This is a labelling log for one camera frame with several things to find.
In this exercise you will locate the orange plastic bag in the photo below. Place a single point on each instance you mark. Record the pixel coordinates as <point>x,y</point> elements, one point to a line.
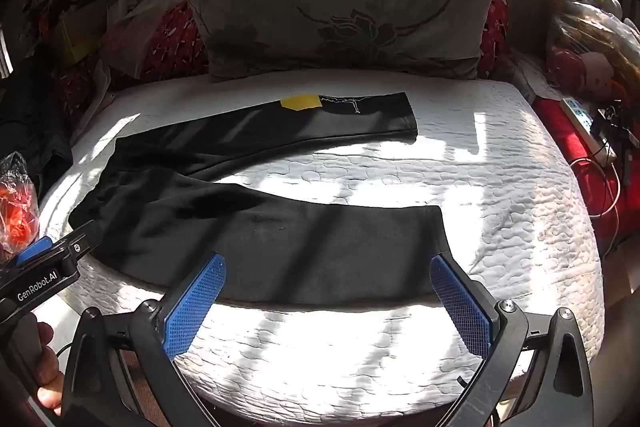
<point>17,217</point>

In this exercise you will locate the red cloth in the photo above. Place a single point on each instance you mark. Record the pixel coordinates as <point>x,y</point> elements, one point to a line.
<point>562,142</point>

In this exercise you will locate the white quilted mattress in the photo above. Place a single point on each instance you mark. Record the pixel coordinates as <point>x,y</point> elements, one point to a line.
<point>400,187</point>

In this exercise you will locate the person's left hand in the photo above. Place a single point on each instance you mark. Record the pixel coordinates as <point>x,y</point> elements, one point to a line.
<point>45,359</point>

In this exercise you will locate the pile of clutter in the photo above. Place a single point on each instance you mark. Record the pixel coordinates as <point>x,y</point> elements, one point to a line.
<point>75,17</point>

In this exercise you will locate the white power strip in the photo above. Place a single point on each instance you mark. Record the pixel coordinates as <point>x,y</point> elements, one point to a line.
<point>580,118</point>

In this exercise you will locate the red floral pillow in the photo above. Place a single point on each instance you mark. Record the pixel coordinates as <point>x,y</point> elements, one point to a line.
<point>170,42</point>

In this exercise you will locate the dark clothing heap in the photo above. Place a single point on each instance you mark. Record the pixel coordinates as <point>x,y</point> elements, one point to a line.
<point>30,127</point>

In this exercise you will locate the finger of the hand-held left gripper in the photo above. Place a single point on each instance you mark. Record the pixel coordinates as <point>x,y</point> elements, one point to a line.
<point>34,251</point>
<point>80,239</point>

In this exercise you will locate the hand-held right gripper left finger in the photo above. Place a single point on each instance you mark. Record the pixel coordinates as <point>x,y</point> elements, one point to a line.
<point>195,307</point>

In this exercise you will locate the white plastic bag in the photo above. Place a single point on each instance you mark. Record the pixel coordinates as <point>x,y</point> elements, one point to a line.
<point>132,32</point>

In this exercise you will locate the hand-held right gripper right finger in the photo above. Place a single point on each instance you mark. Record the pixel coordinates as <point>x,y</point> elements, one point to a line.
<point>462,307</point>

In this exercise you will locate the black pants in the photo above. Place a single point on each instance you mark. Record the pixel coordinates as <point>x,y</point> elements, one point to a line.
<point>250,232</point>

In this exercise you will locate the beige floral pillow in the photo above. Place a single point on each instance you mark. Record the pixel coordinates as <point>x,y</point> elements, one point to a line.
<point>325,17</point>

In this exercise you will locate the bagged stuffed toy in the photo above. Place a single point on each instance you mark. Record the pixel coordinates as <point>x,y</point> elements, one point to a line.
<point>590,57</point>

